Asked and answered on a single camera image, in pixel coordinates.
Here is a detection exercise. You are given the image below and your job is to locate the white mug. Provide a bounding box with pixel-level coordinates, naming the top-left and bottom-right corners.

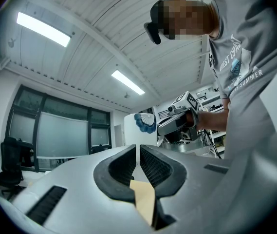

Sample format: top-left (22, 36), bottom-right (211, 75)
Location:
top-left (124, 113), bottom-right (159, 148)

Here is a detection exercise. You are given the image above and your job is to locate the person's right forearm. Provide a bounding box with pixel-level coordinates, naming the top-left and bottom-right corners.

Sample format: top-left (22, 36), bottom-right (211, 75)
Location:
top-left (198, 110), bottom-right (230, 132)

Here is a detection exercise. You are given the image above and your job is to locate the person's head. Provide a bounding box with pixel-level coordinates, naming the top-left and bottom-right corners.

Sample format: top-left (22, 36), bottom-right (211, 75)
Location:
top-left (150, 0), bottom-right (221, 41)

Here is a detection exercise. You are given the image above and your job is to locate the person's grey printed t-shirt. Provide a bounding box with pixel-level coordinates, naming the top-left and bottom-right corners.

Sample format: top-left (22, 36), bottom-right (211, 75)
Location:
top-left (208, 0), bottom-right (277, 160)

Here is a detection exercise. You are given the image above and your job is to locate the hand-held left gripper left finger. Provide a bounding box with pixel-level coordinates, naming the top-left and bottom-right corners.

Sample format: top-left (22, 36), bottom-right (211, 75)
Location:
top-left (14, 144), bottom-right (153, 234)

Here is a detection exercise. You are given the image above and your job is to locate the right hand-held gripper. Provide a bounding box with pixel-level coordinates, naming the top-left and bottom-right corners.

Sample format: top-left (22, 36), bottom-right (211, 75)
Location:
top-left (156, 91), bottom-right (200, 141)

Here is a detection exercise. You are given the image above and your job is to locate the long ceiling light panel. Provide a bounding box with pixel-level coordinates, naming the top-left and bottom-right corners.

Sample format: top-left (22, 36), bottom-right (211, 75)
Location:
top-left (16, 12), bottom-right (71, 48)
top-left (111, 69), bottom-right (146, 95)

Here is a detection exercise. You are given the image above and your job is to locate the white metal shelf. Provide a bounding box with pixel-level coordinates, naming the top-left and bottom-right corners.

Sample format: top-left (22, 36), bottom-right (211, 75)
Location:
top-left (196, 86), bottom-right (226, 156)

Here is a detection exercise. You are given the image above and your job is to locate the person's right hand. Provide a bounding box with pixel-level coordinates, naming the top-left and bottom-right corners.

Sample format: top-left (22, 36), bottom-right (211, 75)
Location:
top-left (185, 113), bottom-right (194, 129)

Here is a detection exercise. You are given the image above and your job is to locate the black framed window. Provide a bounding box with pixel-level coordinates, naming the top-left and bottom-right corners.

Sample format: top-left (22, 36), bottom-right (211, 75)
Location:
top-left (6, 84), bottom-right (111, 173)

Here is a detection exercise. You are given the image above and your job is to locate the grey locker cabinet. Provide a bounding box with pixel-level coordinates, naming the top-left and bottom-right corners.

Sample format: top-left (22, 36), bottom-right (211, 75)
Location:
top-left (114, 124), bottom-right (125, 147)

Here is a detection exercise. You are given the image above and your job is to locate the black head camera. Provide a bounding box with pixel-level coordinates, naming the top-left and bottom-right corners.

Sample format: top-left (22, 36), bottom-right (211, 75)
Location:
top-left (143, 22), bottom-right (162, 45)

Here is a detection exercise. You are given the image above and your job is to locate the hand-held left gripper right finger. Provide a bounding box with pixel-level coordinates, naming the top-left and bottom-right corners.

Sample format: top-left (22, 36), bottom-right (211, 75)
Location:
top-left (140, 144), bottom-right (230, 234)

